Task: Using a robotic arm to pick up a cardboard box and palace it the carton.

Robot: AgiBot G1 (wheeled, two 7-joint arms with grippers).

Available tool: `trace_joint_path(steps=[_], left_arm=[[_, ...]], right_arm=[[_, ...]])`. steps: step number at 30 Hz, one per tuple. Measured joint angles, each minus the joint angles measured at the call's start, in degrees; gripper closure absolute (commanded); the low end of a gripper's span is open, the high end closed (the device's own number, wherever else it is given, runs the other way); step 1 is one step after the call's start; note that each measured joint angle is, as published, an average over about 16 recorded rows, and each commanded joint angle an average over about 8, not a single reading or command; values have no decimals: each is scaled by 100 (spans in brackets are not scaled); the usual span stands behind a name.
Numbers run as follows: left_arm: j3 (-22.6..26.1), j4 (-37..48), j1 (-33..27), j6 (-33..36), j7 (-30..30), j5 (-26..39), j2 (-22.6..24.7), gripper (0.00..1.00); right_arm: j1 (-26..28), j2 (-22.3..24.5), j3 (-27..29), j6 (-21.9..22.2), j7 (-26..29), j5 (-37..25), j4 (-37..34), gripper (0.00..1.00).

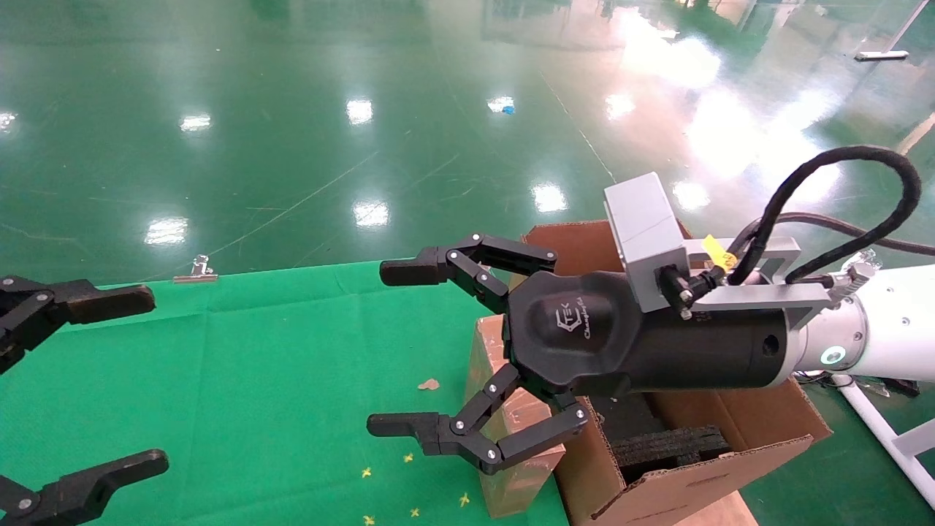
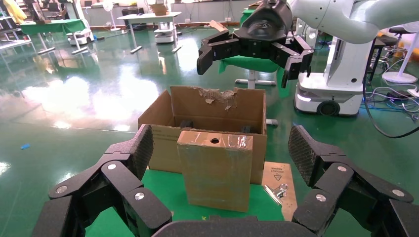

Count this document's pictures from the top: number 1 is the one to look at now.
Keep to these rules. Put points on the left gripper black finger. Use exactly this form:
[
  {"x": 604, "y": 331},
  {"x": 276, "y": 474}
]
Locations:
[
  {"x": 95, "y": 302},
  {"x": 95, "y": 482}
]

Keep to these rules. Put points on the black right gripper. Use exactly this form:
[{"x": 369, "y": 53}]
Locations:
[{"x": 657, "y": 351}]

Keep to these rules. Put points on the small taped cardboard box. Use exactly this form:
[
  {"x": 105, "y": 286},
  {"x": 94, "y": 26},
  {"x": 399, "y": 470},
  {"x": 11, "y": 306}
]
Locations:
[{"x": 486, "y": 358}]

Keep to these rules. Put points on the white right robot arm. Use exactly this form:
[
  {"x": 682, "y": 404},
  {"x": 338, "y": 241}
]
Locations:
[{"x": 891, "y": 321}]

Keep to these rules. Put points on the small cardboard scrap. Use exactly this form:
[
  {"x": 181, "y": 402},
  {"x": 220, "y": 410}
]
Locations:
[{"x": 429, "y": 384}]

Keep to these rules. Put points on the large open cardboard carton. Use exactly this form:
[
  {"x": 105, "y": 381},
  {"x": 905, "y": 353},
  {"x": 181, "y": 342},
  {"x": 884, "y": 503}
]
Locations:
[{"x": 730, "y": 420}]

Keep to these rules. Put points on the silver binder clip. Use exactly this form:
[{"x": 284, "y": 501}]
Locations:
[{"x": 196, "y": 272}]

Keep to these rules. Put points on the green cloth with yellow marks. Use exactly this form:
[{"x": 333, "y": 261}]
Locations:
[{"x": 256, "y": 380}]

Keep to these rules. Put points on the white metal stand foot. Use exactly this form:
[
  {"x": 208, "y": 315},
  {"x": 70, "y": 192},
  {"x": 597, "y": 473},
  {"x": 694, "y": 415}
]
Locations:
[{"x": 887, "y": 435}]

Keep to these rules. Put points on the grey table foot bar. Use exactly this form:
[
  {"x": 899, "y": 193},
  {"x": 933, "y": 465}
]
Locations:
[{"x": 882, "y": 55}]

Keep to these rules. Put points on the grey wrist camera housing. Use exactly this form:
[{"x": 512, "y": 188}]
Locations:
[{"x": 646, "y": 226}]

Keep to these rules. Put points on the grey metal camera bracket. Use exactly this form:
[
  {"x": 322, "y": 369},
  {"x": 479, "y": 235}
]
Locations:
[{"x": 760, "y": 296}]

